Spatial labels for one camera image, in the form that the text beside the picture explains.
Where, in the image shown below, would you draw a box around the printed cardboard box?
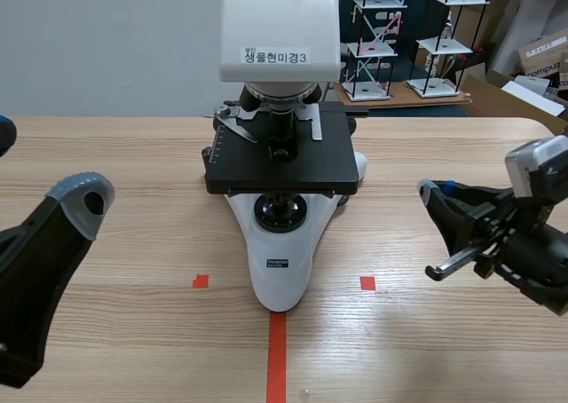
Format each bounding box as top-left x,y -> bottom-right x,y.
516,33 -> 568,85

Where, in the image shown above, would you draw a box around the white shelf tower, black rods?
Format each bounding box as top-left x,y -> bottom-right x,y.
406,0 -> 494,99

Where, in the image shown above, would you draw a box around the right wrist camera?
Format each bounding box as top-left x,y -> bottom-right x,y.
504,133 -> 568,199

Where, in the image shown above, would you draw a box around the white and black microscope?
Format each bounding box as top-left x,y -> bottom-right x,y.
201,0 -> 369,314

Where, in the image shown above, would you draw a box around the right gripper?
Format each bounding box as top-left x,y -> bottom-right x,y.
417,178 -> 568,318

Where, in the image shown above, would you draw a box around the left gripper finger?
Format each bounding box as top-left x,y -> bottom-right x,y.
0,171 -> 116,389
0,114 -> 19,158

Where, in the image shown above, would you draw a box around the brown base board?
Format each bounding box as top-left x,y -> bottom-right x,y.
333,80 -> 474,110

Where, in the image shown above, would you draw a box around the white shelf tower, coloured straws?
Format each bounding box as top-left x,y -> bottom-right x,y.
340,0 -> 407,101

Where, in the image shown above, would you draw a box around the open brown cardboard box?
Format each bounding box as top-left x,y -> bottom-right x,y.
460,71 -> 568,136

